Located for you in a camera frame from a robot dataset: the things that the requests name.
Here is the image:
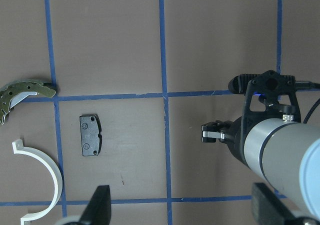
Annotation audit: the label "black brake pad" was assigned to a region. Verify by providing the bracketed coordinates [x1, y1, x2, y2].
[79, 114, 102, 157]

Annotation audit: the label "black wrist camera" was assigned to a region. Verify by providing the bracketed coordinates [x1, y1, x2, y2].
[228, 70, 301, 128]

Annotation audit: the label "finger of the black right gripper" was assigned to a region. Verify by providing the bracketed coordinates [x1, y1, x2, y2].
[201, 120, 233, 133]
[201, 131, 225, 143]

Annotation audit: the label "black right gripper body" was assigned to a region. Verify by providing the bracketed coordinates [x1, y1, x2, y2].
[224, 116, 247, 164]

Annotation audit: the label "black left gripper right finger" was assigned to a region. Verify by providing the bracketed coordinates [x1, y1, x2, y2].
[251, 183, 296, 225]

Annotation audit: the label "olive metal brake shoe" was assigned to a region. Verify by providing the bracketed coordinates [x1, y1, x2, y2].
[0, 79, 56, 126]

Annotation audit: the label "white curved plastic bracket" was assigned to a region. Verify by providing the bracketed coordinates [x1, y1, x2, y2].
[11, 138, 63, 225]

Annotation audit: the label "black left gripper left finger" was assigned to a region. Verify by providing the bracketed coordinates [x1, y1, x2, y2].
[78, 185, 111, 225]

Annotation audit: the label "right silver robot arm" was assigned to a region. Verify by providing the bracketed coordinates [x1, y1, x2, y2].
[201, 118, 320, 217]

